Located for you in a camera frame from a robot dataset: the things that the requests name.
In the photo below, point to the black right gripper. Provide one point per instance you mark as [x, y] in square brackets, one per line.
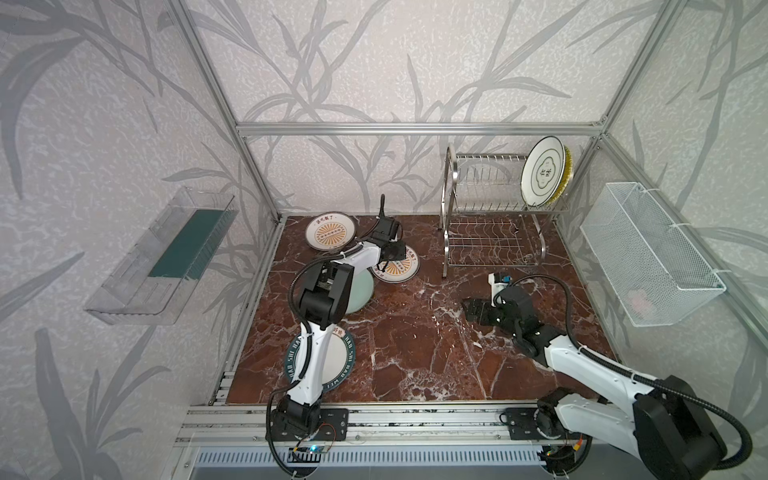
[484, 306]

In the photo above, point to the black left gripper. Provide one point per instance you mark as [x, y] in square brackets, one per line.
[401, 253]

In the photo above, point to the small orange sunburst plate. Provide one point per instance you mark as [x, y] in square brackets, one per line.
[398, 271]

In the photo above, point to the green flower plate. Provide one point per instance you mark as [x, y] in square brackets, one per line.
[361, 292]

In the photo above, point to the white plate green rim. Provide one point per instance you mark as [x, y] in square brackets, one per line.
[543, 171]

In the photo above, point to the yellow woven bamboo plate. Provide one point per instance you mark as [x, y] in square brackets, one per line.
[566, 177]

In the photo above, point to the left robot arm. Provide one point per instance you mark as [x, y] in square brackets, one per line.
[318, 298]

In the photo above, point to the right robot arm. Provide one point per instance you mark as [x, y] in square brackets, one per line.
[661, 422]

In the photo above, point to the stainless steel dish rack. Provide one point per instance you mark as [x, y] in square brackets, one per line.
[485, 221]

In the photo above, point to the large orange sunburst plate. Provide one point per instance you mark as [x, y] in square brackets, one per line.
[330, 231]

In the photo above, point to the white plate dark lettered rim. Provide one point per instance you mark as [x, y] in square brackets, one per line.
[339, 363]

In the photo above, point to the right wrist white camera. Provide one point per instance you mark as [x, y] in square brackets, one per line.
[497, 282]

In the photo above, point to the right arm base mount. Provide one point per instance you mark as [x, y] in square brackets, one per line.
[528, 423]

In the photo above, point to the white wire mesh basket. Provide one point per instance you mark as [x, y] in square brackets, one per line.
[658, 275]

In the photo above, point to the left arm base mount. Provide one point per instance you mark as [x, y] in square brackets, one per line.
[328, 424]

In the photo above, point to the clear plastic wall shelf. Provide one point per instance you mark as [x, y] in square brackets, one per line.
[155, 280]

